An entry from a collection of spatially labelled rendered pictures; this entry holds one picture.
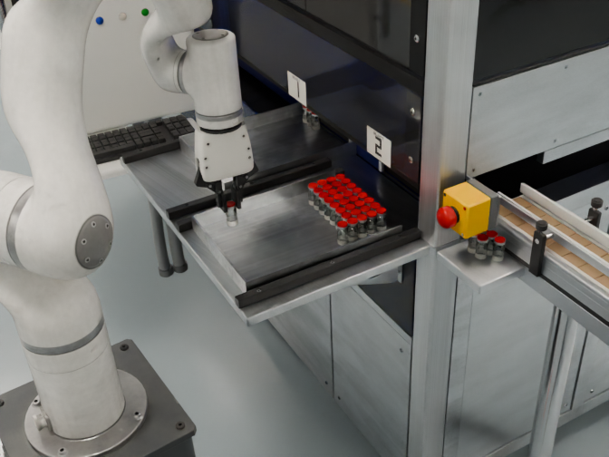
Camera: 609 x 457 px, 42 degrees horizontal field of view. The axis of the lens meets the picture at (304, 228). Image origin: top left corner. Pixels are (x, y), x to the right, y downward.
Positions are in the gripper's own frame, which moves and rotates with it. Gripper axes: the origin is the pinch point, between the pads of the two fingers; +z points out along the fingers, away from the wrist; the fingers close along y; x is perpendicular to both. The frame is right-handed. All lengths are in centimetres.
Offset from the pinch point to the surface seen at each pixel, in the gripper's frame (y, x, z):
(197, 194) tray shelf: -0.1, -24.7, 11.0
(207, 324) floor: -13, -87, 95
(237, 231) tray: -2.9, -6.5, 11.7
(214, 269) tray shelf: 5.5, 3.1, 12.6
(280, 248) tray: -8.3, 3.2, 12.1
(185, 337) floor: -4, -84, 96
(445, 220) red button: -31.7, 25.0, 1.3
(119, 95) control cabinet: 3, -81, 6
